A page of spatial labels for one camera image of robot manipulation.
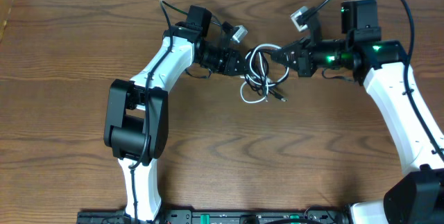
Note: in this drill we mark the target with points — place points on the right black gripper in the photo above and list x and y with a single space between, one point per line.
304 63

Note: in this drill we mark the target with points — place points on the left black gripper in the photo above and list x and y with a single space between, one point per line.
225 62

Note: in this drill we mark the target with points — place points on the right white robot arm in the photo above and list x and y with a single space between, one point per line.
381 67

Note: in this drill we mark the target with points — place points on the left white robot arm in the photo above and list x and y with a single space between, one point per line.
137 118

